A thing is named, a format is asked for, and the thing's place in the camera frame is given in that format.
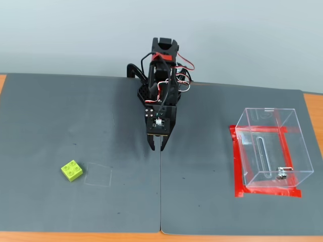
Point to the grey mat with red tape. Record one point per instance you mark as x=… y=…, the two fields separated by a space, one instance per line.
x=214 y=151

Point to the red tape frame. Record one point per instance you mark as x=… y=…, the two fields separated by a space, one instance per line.
x=238 y=176

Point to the black table clamp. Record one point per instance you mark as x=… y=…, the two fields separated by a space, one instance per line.
x=131 y=69

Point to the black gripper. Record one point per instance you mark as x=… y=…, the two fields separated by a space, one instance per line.
x=152 y=142

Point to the small metal latch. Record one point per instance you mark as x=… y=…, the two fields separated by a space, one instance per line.
x=282 y=174

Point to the transparent acrylic box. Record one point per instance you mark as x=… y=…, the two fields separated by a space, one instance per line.
x=275 y=151

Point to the green lego block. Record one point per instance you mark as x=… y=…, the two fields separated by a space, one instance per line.
x=71 y=171

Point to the small camera circuit board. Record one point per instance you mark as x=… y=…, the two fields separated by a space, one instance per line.
x=158 y=124

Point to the grey mat with chalk square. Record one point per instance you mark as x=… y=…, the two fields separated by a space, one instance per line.
x=75 y=113

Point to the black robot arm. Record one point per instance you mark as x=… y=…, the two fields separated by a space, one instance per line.
x=161 y=48

